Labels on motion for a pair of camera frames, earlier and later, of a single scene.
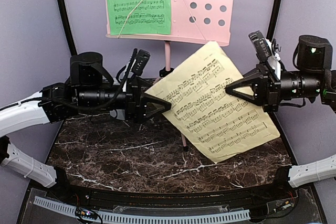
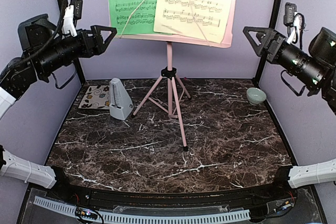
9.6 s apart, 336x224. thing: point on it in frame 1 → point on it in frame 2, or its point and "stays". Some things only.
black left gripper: x=137 y=109 → x=98 y=46
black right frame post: x=276 y=4 stays
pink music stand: x=202 y=5 → x=169 y=74
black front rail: x=286 y=191 stays
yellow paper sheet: x=222 y=125 → x=196 y=4
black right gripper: x=266 y=88 → x=273 y=55
